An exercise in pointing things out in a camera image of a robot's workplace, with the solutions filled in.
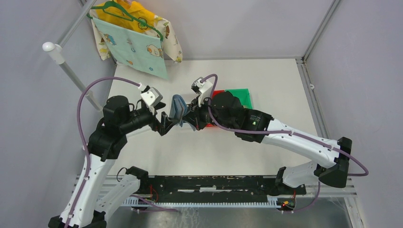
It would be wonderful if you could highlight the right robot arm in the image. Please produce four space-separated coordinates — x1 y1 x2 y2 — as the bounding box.
182 92 352 194

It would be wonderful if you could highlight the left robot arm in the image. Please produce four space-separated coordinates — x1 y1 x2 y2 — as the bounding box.
48 95 179 228

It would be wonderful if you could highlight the white toothed cable duct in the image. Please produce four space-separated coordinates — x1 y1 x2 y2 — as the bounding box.
121 197 281 209

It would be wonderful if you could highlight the mint cartoon cloth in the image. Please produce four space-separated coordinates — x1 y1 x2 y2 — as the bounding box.
92 18 168 79

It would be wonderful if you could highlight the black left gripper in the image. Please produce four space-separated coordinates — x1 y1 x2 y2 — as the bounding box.
121 101 179 135

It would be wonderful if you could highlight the green clothes hanger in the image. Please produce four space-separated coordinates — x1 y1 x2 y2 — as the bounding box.
90 0 164 43

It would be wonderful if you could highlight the white clothes rack stand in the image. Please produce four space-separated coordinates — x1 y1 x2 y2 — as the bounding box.
42 41 104 111

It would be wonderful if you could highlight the blue leather card holder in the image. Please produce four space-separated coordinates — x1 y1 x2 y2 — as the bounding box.
169 95 196 131

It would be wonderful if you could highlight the red plastic bin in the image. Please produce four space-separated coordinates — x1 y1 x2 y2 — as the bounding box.
210 91 234 128

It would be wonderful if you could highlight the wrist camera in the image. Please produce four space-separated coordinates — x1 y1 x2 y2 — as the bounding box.
140 86 163 108
191 77 213 107

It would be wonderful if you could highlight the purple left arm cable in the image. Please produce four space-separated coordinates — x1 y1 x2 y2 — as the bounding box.
63 76 149 228

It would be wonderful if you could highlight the yellow patterned child shirt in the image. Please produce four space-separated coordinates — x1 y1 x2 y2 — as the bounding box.
89 0 183 63

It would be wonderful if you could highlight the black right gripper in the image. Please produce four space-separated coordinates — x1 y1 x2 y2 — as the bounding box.
182 93 236 131

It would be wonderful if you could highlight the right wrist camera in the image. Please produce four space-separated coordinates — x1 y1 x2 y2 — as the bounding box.
191 77 213 107

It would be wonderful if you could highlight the green plastic bin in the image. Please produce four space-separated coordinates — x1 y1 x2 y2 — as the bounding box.
225 88 253 109

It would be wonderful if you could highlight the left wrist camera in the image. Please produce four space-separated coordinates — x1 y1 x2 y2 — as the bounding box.
140 86 163 108

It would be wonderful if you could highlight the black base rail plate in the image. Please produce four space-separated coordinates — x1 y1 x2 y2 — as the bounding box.
136 175 307 203

